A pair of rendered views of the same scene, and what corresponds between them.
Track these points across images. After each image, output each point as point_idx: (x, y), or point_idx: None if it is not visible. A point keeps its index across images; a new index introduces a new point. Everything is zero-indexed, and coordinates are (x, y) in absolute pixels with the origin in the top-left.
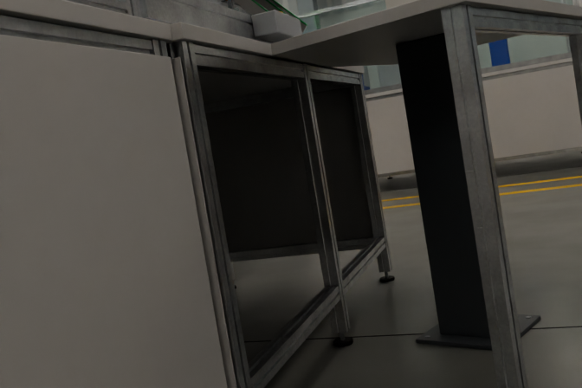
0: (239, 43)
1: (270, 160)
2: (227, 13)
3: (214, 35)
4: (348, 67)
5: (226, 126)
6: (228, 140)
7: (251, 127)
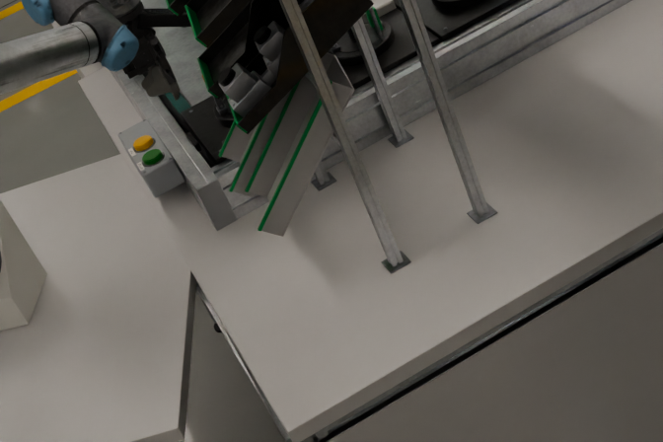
0: (104, 125)
1: (585, 416)
2: (131, 97)
3: (91, 104)
4: (237, 348)
5: (651, 290)
6: (660, 317)
7: (596, 335)
